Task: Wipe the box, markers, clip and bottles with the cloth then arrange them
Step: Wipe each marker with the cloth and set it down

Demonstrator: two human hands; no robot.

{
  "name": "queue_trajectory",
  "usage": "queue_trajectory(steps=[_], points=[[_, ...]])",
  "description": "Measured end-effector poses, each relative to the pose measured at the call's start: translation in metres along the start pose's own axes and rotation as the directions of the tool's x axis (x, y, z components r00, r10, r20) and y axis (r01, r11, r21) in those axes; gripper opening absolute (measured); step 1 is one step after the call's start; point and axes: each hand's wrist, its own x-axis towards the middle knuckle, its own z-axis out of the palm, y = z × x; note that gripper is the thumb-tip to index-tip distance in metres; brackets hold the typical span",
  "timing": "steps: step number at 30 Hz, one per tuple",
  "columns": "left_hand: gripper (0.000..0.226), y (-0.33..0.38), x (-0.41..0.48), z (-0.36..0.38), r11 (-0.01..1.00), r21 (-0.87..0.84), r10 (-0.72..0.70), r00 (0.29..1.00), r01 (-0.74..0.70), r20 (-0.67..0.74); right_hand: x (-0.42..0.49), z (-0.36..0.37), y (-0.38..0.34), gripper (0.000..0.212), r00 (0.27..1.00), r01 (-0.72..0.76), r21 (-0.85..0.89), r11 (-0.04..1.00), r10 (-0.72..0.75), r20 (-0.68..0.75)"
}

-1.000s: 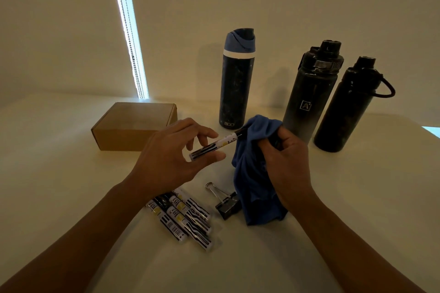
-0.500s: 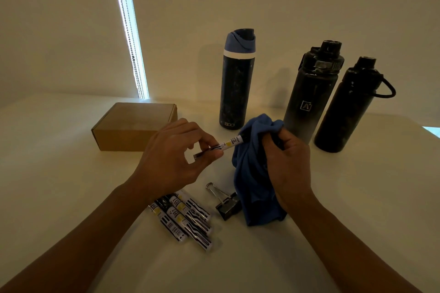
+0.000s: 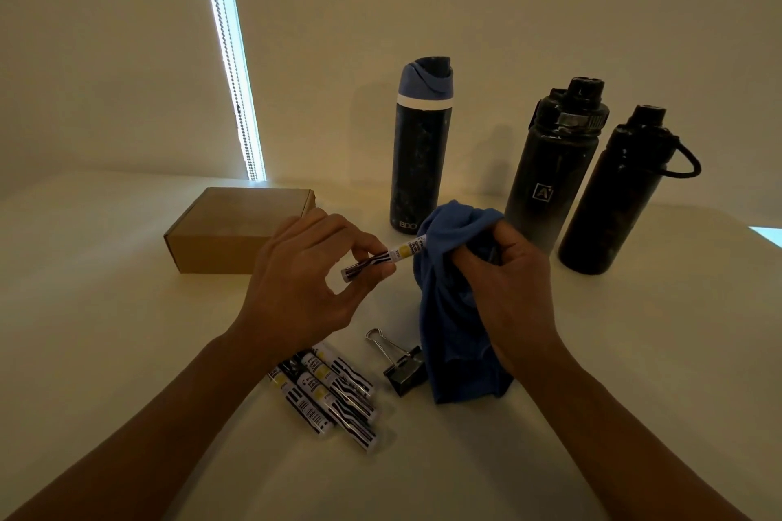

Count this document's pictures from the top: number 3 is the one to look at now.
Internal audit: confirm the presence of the person's left hand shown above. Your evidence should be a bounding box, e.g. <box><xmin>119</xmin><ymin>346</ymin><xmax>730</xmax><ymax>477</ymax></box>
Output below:
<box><xmin>229</xmin><ymin>208</ymin><xmax>398</xmax><ymax>361</ymax></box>

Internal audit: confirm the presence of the person's right hand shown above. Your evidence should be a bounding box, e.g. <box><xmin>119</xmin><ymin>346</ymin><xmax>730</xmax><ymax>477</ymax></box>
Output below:
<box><xmin>450</xmin><ymin>220</ymin><xmax>573</xmax><ymax>381</ymax></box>

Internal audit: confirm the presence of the blue cloth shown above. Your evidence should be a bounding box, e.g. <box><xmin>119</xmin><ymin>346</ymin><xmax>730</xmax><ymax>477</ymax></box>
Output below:
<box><xmin>412</xmin><ymin>200</ymin><xmax>514</xmax><ymax>405</ymax></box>

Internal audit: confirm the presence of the brown paper box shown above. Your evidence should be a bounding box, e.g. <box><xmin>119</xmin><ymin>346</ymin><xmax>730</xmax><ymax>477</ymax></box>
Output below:
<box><xmin>163</xmin><ymin>186</ymin><xmax>317</xmax><ymax>276</ymax></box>

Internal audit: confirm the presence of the black white striped marker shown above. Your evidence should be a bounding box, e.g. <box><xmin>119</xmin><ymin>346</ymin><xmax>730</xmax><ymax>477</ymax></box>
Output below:
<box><xmin>311</xmin><ymin>342</ymin><xmax>377</xmax><ymax>400</ymax></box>
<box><xmin>340</xmin><ymin>235</ymin><xmax>428</xmax><ymax>284</ymax></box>
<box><xmin>299</xmin><ymin>352</ymin><xmax>379</xmax><ymax>424</ymax></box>
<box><xmin>296</xmin><ymin>370</ymin><xmax>380</xmax><ymax>453</ymax></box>

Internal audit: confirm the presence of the barcode label black marker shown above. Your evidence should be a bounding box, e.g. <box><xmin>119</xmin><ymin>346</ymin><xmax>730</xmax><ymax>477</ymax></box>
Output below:
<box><xmin>268</xmin><ymin>365</ymin><xmax>336</xmax><ymax>437</ymax></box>

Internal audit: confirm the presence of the black binder clip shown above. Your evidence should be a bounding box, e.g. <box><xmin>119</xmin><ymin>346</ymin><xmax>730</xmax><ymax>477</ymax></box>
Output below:
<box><xmin>365</xmin><ymin>328</ymin><xmax>428</xmax><ymax>398</ymax></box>

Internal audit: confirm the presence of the black bottle with loop handle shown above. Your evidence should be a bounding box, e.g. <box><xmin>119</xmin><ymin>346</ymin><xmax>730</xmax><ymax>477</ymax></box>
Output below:
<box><xmin>557</xmin><ymin>104</ymin><xmax>702</xmax><ymax>276</ymax></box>

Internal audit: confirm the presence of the black grey gradient bottle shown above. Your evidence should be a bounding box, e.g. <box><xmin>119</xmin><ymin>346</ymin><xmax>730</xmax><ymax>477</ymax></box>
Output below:
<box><xmin>503</xmin><ymin>77</ymin><xmax>611</xmax><ymax>256</ymax></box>

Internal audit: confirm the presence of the navy bottle with blue lid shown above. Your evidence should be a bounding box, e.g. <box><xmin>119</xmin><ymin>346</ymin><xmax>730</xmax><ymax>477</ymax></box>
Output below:
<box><xmin>389</xmin><ymin>56</ymin><xmax>455</xmax><ymax>235</ymax></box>

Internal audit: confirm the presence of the person's right forearm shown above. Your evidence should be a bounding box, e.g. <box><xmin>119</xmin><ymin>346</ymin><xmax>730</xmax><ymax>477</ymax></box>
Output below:
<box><xmin>519</xmin><ymin>349</ymin><xmax>749</xmax><ymax>521</ymax></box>

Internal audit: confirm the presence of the beaded blind chain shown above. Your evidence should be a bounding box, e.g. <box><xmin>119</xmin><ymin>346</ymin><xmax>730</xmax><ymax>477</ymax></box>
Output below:
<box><xmin>198</xmin><ymin>0</ymin><xmax>261</xmax><ymax>181</ymax></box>

